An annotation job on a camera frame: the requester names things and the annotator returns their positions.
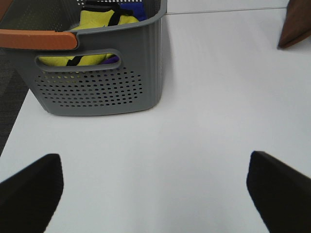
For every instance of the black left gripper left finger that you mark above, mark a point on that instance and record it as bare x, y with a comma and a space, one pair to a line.
29, 198

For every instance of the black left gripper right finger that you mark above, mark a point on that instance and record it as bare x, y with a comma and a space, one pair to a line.
281, 194

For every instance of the brown towel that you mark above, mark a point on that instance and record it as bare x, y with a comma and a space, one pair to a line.
297, 23

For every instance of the grey perforated plastic basket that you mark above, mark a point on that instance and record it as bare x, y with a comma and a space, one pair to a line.
128, 82

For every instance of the yellow cloth in basket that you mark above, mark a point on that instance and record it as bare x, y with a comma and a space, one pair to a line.
91, 19

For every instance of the blue cloth in basket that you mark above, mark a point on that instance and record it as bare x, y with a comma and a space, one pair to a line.
136, 9

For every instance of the orange basket handle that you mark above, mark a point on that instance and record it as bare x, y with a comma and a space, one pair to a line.
37, 40

